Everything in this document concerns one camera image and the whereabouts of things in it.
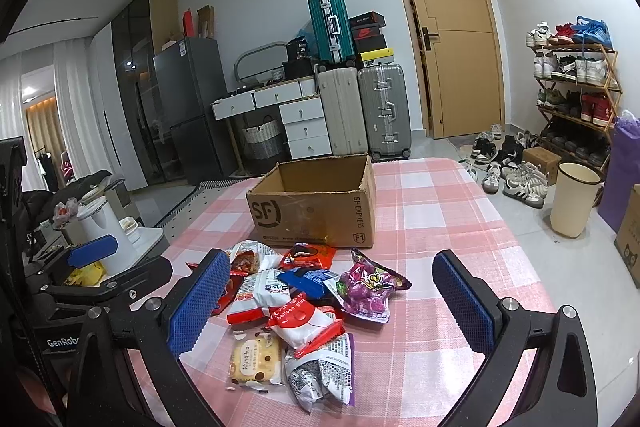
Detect white drawer desk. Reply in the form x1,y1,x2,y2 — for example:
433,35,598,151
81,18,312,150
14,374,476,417
212,76,332,159

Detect teal suitcase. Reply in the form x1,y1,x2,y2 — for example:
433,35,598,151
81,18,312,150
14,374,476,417
308,0,356,67

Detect pile of sneakers on floor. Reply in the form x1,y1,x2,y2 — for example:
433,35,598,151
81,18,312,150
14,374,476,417
459,124,549,209

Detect dark refrigerator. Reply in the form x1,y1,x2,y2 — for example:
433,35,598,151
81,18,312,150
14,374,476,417
154,37,238,185

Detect red orange oreo snack pack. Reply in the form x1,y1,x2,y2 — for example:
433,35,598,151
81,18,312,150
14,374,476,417
279,243,336,270

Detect silver suitcase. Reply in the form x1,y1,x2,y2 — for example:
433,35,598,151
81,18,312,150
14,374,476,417
358,64,412,160

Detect yellow cookie pack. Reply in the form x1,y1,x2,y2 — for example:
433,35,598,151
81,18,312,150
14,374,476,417
228,329,284,392

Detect white electric kettle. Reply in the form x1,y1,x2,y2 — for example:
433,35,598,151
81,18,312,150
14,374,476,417
77,196,137,275

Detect red white balloon snack bag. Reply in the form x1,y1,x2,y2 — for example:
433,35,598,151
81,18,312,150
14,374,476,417
267,293,345,359

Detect red chip bag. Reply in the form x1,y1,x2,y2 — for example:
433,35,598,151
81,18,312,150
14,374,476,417
212,261,248,317

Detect striped laundry basket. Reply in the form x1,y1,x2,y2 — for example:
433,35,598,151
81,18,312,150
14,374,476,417
241,118,285,173

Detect wooden shoe rack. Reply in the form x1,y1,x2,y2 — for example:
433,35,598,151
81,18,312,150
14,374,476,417
532,43,624,173

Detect small cardboard box on floor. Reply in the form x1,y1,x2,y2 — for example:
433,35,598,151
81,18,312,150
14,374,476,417
523,146,561,185

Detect arched mirror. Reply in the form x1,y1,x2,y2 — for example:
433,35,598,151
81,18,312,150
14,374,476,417
233,41,288,86

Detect blue oreo cookie pack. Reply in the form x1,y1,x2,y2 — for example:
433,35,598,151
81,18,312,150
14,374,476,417
278,267,337,300

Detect SF cardboard box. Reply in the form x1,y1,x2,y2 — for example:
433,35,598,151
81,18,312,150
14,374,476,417
246,154,376,248

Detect silver purple snack bag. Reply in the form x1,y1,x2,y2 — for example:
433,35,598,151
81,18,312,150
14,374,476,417
284,333,356,413

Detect cream trash bin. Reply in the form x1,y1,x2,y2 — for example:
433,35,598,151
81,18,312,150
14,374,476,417
550,161,603,239

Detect cardboard box with cat print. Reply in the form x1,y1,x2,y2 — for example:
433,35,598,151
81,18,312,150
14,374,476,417
614,184,640,288

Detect white noodle snack bag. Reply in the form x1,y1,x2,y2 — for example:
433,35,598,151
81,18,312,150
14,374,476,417
227,269,291,325

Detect purple grape candy bag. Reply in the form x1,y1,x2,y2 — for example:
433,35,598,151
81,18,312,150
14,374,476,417
324,248,412,324

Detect pink checkered tablecloth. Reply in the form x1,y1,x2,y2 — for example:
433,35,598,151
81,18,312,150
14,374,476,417
165,156,551,426

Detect black glass cabinet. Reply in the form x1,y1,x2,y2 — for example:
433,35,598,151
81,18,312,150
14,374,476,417
112,0,183,185

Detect beige suitcase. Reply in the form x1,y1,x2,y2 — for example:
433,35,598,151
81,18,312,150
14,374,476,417
318,67,369,156

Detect stack of shoe boxes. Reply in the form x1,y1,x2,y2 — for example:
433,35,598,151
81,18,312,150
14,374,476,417
348,11,394,67

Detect wooden door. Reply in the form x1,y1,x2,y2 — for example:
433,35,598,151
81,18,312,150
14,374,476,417
404,0,504,138

